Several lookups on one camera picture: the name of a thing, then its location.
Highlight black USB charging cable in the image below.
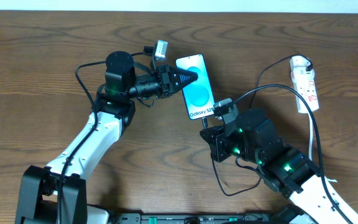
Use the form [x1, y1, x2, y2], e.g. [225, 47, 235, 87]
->
[201, 54, 314, 197]

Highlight Galaxy smartphone blue screen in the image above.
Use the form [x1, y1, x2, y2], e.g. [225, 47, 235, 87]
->
[175, 54, 215, 120]

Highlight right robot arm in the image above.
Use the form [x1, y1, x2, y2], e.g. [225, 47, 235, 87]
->
[200, 109, 358, 223]

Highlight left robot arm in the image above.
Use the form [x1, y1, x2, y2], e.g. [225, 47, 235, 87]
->
[15, 51, 198, 223]

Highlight white USB charger plug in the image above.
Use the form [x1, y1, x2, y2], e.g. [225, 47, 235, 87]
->
[290, 55, 313, 70]

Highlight white power strip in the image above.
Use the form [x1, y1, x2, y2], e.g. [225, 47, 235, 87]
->
[291, 67, 319, 111]

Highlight white power strip cord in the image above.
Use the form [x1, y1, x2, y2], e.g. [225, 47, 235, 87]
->
[308, 112, 314, 161]

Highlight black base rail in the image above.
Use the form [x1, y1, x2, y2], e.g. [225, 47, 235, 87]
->
[111, 213, 280, 224]

